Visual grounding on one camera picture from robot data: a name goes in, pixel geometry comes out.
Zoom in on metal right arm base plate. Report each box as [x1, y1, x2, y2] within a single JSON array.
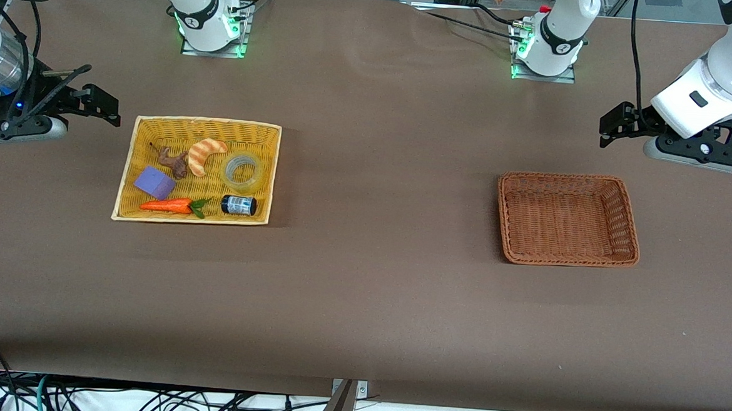
[[180, 0, 253, 59]]

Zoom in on toy croissant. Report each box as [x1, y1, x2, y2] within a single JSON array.
[[187, 138, 229, 179]]

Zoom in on small dark bottle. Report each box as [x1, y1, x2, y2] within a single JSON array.
[[220, 194, 258, 216]]

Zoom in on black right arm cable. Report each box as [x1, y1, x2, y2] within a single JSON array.
[[0, 0, 45, 120]]

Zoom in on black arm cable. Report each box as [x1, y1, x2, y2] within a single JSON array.
[[0, 0, 45, 120], [626, 0, 654, 124]]

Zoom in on brown toy animal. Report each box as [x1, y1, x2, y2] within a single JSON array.
[[148, 142, 190, 181]]

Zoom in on brown wicker basket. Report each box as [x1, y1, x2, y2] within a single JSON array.
[[493, 170, 644, 270]]

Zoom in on green floor cable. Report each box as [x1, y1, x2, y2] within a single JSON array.
[[33, 374, 52, 411]]

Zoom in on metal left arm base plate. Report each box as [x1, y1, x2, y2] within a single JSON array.
[[509, 20, 580, 84]]

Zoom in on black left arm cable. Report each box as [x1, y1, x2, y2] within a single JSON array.
[[626, 0, 654, 124]]

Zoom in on orange toy carrot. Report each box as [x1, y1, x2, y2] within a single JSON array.
[[139, 195, 212, 220]]

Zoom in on thin black cable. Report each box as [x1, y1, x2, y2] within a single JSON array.
[[412, 6, 522, 42], [473, 3, 518, 26]]

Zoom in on clear tape roll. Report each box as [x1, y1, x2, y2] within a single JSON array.
[[223, 151, 265, 195]]

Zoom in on purple foam block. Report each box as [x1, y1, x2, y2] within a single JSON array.
[[133, 165, 178, 201]]

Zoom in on metal table bracket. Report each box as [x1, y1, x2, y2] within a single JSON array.
[[331, 378, 369, 399]]

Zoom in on yellow wicker basket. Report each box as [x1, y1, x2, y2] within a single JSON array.
[[111, 113, 283, 230]]

